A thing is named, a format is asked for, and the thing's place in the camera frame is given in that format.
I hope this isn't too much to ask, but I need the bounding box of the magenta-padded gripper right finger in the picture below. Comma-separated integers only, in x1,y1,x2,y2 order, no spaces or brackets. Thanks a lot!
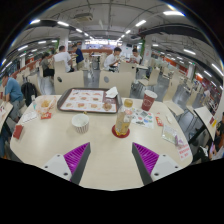
131,142,184,185

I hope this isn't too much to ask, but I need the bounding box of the group of ceiling lights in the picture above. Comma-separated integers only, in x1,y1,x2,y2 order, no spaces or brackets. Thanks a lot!
0,9,224,79

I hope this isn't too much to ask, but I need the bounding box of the crumpled orange food wrapper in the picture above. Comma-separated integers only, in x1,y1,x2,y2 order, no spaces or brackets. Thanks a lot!
34,95,58,115

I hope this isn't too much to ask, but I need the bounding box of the dark food tray with paper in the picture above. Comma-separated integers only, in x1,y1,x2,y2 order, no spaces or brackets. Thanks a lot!
56,87,120,114

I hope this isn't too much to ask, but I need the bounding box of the clear bottle with yellow drink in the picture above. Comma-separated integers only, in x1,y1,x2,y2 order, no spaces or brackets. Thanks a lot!
114,98,134,137

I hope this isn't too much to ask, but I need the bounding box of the white paper with red print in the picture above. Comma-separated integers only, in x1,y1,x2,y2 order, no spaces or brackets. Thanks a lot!
176,141,194,161

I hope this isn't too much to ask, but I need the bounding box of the beige wooden chair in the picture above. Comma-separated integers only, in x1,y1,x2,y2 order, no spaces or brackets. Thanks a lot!
53,69,85,95
98,69,132,98

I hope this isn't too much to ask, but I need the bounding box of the ceiling air conditioner unit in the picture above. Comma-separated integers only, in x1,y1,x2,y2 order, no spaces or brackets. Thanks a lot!
73,12,94,23

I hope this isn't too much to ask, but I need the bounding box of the group of beige chairs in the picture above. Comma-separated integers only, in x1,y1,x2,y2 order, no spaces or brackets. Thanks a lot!
136,58,205,116

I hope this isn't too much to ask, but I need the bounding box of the colourful sticker sheet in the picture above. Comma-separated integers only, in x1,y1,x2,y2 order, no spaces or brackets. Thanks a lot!
130,107,156,130

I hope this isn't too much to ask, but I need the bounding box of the small red sauce packet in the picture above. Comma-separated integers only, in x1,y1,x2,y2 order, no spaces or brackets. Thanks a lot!
154,115,164,128

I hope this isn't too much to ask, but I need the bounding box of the red paper cup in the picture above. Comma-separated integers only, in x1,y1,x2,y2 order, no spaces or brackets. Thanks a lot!
141,89,158,112

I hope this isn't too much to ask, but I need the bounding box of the white receipt paper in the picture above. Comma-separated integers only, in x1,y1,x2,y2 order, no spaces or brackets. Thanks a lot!
20,110,38,124

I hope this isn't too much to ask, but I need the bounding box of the white crumpled napkin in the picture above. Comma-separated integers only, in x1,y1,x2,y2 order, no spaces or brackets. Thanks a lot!
104,86,119,99

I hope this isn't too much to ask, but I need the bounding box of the clear plastic bag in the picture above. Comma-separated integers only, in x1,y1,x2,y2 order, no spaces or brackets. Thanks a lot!
161,124,179,145

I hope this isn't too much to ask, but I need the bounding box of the small red box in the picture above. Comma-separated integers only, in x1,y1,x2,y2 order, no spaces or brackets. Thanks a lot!
12,124,24,140

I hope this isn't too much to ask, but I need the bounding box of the beige neighbouring table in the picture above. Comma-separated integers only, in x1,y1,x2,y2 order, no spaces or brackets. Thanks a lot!
194,105,218,141
0,100,14,133

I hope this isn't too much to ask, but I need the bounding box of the white cup with brown pattern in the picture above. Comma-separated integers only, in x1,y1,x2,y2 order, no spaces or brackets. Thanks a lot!
71,113,90,135

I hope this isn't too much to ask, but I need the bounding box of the person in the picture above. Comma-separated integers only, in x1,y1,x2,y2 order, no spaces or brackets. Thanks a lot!
53,45,74,73
129,48,143,65
39,52,55,78
1,71,25,123
209,111,224,161
103,46,123,72
71,44,85,71

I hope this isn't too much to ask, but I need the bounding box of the black backpack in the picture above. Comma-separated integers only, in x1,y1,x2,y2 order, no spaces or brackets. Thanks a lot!
20,82,38,108

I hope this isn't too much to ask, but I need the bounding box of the flat round red coaster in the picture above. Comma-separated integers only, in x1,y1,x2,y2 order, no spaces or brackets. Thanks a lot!
111,124,131,139

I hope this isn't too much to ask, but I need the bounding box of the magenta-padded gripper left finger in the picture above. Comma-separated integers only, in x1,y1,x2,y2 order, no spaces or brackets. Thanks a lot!
40,142,92,185

